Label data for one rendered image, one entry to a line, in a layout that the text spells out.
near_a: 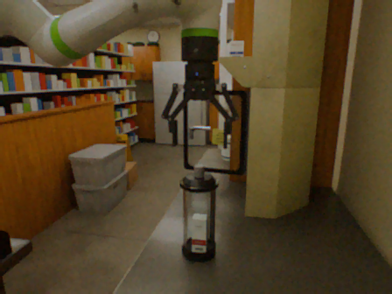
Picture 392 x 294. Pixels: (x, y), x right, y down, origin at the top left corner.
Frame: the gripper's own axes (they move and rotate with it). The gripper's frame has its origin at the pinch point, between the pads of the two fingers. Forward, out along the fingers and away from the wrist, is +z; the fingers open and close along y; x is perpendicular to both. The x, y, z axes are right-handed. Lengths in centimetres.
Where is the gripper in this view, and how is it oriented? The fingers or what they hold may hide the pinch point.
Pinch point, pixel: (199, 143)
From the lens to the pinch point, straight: 73.8
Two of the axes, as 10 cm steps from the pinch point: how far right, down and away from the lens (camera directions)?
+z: 0.0, 9.7, 2.5
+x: -1.9, 2.4, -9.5
